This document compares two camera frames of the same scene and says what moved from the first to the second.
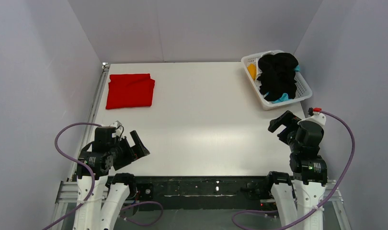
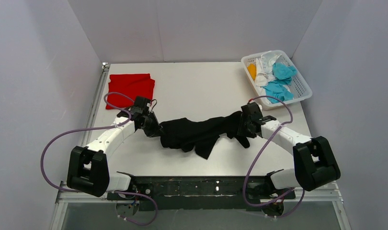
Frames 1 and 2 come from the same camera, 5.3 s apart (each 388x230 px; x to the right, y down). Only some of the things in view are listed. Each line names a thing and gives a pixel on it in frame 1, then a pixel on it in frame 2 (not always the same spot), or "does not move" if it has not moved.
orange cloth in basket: [252, 69] does not move
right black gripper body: [284, 127] to [242, 123]
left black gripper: [129, 149] to [154, 128]
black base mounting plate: [202, 192] does not move
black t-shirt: [278, 75] to [200, 136]
